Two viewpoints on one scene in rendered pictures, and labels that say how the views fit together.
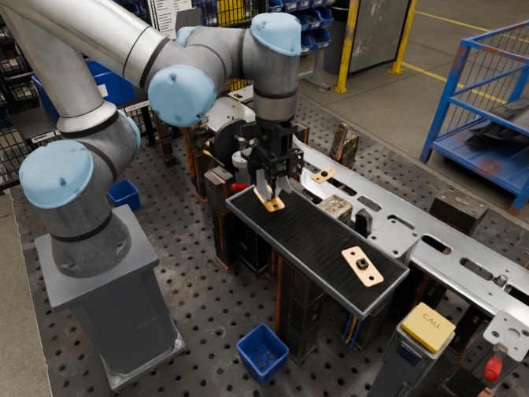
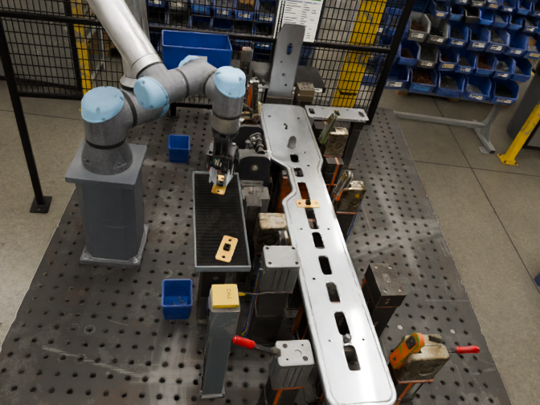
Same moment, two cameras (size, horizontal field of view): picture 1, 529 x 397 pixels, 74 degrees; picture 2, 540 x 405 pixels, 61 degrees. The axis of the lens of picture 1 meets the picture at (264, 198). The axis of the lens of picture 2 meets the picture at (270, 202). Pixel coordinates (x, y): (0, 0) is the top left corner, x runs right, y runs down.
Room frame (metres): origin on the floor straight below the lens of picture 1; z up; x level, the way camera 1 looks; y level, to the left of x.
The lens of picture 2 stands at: (-0.27, -0.59, 2.04)
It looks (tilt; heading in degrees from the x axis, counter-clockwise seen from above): 42 degrees down; 25
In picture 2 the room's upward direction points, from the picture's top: 12 degrees clockwise
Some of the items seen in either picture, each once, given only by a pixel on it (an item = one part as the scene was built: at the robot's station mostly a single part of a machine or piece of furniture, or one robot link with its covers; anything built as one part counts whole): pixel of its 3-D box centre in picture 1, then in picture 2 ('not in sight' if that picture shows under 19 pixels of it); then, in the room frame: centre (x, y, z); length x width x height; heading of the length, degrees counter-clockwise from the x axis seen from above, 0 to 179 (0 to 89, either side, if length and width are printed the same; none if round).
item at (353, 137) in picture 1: (339, 176); (341, 218); (1.03, -0.28, 0.87); 0.12 x 0.09 x 0.35; 131
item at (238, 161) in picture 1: (253, 202); (244, 194); (0.81, 0.03, 0.94); 0.18 x 0.13 x 0.49; 41
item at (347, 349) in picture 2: (472, 318); (332, 369); (0.47, -0.54, 0.84); 0.11 x 0.06 x 0.29; 131
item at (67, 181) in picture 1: (68, 185); (105, 114); (0.50, 0.36, 1.27); 0.13 x 0.12 x 0.14; 171
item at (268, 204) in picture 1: (268, 196); (220, 183); (0.58, -0.01, 1.17); 0.08 x 0.04 x 0.01; 26
